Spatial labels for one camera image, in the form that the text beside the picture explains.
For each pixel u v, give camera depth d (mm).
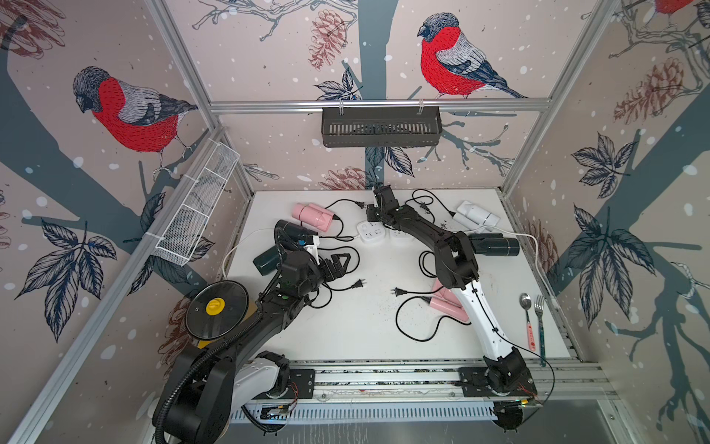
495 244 980
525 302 876
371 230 1037
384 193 878
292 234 1037
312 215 1070
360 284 924
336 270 749
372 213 992
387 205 875
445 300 876
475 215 1080
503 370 638
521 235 1078
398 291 902
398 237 1033
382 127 1041
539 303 878
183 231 815
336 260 750
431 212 1141
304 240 760
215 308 740
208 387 402
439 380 755
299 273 647
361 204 1141
